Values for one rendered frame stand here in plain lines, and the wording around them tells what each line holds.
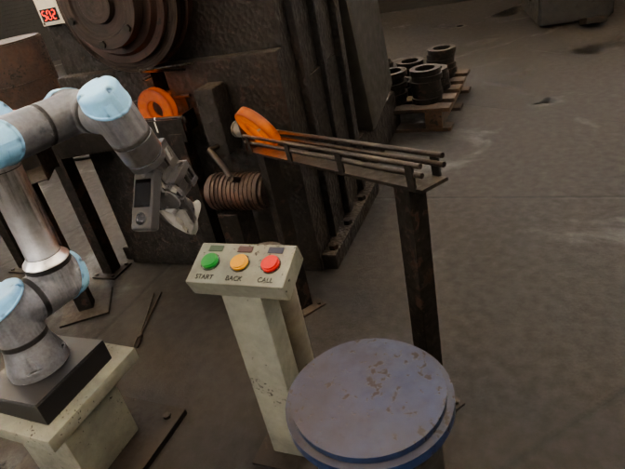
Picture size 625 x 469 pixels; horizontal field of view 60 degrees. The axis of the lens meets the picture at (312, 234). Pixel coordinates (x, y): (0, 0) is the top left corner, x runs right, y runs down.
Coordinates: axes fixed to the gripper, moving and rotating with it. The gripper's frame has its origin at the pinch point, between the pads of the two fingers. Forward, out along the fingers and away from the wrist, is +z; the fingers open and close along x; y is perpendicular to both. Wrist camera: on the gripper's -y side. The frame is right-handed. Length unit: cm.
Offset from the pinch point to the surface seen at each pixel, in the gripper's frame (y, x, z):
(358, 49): 157, 9, 60
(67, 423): -34, 37, 30
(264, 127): 51, 5, 16
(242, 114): 53, 12, 12
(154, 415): -19, 40, 65
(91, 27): 76, 65, -11
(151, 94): 75, 58, 16
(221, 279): -4.6, -4.3, 10.3
